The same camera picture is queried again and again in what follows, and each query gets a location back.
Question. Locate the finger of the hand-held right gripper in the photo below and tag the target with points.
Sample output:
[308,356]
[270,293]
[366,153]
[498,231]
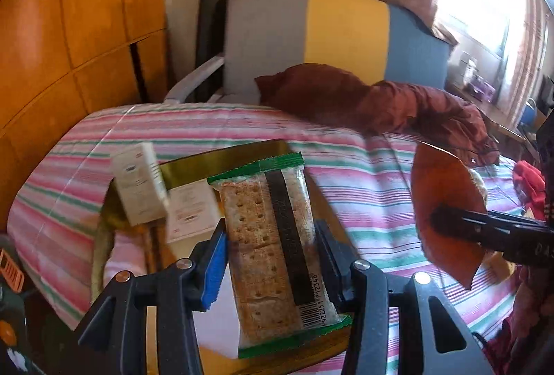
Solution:
[458,225]

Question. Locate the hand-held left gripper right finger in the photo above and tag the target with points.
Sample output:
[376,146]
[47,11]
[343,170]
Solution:
[326,256]

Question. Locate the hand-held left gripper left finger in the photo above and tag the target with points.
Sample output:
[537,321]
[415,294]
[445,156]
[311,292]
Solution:
[214,271]

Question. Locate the cracker packet with green ends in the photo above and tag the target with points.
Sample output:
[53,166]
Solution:
[259,236]

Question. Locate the white box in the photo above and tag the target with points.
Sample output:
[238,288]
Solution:
[190,210]

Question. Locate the gold tin tray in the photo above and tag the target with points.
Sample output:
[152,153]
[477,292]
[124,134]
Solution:
[190,169]

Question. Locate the tall white carton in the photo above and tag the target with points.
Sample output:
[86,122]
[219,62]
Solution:
[138,189]

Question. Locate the red cloth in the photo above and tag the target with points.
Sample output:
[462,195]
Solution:
[530,184]

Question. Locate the striped bed blanket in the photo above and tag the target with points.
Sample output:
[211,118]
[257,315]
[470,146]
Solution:
[368,206]

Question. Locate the maroon knit cloth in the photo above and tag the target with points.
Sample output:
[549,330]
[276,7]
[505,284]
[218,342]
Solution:
[528,314]

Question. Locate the wooden desk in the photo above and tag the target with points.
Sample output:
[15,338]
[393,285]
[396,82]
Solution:
[497,115]

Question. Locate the purple box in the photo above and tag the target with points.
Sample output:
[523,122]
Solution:
[484,88]

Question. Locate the maroon jacket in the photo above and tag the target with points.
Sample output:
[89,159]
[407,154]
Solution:
[368,106]

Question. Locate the white appliance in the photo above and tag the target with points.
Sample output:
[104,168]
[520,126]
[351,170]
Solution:
[468,67]

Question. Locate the orange plastic rack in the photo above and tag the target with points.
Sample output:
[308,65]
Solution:
[11,271]

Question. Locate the white crumpled tissue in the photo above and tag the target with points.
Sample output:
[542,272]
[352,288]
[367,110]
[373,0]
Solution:
[20,362]

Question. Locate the orange fruit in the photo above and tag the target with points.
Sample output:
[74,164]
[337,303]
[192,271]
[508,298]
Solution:
[5,334]

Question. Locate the black rolled mat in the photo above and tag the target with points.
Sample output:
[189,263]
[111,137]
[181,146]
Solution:
[212,20]

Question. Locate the wooden wardrobe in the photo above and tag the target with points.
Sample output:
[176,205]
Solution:
[65,33]

